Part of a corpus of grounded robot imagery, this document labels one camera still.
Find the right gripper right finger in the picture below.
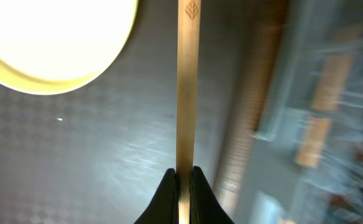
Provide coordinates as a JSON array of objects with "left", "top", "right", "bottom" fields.
[{"left": 190, "top": 166, "right": 234, "bottom": 224}]

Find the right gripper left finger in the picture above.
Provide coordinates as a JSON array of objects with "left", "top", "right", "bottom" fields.
[{"left": 134, "top": 168, "right": 178, "bottom": 224}]

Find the yellow plate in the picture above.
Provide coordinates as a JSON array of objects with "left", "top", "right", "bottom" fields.
[{"left": 0, "top": 0, "right": 138, "bottom": 95}]

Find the grey plastic dishwasher rack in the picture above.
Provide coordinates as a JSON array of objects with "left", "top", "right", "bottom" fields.
[{"left": 234, "top": 0, "right": 363, "bottom": 224}]

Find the dark brown serving tray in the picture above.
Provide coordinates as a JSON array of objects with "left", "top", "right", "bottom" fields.
[{"left": 0, "top": 0, "right": 291, "bottom": 224}]

